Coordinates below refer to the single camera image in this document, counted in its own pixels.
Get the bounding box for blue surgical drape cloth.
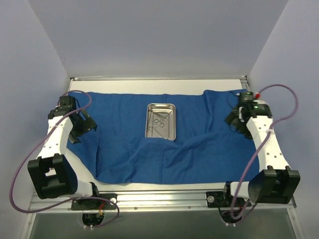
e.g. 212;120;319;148
63;89;262;185

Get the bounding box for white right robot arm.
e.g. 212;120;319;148
221;103;301;206

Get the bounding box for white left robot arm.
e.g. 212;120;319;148
27;108;101;209

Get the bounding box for steel forceps lower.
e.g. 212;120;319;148
147;113;165;131

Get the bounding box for steel forceps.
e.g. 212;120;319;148
147;113;165;131
153;113;170;127

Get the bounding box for stainless steel instrument tray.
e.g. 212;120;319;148
145;103;176;141

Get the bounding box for steel forceps upper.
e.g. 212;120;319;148
153;113;170;127

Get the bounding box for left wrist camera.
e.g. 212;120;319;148
59;96;77;110

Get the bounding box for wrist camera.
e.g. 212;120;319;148
238;91;256;104
59;96;77;110

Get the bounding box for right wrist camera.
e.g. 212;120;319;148
238;91;256;104

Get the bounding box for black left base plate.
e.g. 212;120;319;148
71;193;118;211

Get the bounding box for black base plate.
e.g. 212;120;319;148
71;193;118;211
205;191;246;208

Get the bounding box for aluminium front rail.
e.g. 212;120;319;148
29;188;297;212

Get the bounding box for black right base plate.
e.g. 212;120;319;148
205;191;246;208

